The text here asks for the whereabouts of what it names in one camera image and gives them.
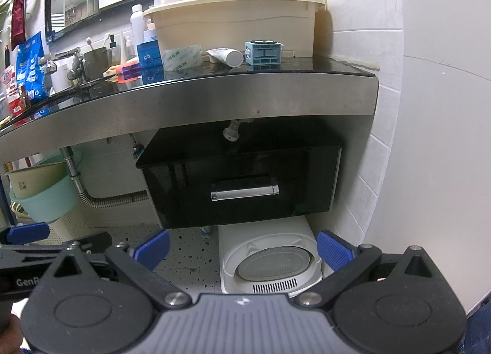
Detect blue printed bag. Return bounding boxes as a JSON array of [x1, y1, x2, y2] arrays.
[[15, 32, 49, 106]]

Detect olive green cup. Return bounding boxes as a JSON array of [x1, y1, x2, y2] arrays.
[[83, 47, 113, 80]]

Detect angle valve with hose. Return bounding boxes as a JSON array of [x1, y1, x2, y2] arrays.
[[130, 132, 145, 160]]

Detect metal drain pipe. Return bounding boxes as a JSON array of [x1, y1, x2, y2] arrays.
[[60, 147, 149, 209]]

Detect white cream tube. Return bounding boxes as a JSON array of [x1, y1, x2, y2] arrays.
[[206, 48, 244, 68]]

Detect black glossy drawer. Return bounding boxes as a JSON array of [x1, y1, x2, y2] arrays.
[[141, 146, 342, 230]]

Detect white perforated basket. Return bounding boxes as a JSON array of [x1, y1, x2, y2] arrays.
[[45, 204, 91, 248]]

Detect beige plastic basin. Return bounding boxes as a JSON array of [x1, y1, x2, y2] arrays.
[[5, 161, 72, 200]]

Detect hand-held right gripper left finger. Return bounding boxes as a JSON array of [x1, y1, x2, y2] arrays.
[[44, 230, 192, 308]]

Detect blue box with cartoon eyes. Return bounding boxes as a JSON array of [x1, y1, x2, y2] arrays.
[[137, 41, 160, 68]]

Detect white plastic drain valve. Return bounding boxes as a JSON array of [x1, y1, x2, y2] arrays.
[[223, 119, 254, 143]]

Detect chrome faucet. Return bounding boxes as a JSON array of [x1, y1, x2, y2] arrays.
[[39, 47, 88, 83]]

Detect beige plastic tub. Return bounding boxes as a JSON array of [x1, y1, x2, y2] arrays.
[[143, 0, 327, 68]]

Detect red packets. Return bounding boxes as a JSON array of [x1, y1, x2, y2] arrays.
[[0, 66, 30, 117]]

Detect white bottle blue label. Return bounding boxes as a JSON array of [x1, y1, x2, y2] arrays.
[[144, 18, 158, 44]]

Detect red hanging cloth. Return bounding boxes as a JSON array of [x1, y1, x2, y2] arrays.
[[10, 0, 28, 51]]

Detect black vanity counter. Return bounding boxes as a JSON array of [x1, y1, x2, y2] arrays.
[[0, 55, 380, 155]]

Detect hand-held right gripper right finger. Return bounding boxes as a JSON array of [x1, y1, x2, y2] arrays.
[[295, 230, 442, 306]]

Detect white cup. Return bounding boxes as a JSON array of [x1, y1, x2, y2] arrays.
[[51, 69, 74, 94]]

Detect clear tape roll green print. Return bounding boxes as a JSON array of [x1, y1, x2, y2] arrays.
[[161, 44, 203, 71]]

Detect tall white bottle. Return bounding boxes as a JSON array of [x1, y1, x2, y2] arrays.
[[130, 5, 145, 57]]

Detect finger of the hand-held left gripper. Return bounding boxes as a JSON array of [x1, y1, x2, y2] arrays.
[[0, 223, 50, 245], [68, 233, 113, 255]]

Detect white appliance with round lid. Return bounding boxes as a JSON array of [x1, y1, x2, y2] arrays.
[[218, 216, 335, 295]]

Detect blue plastic cube box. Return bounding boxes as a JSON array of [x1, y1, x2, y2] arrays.
[[245, 39, 284, 72]]

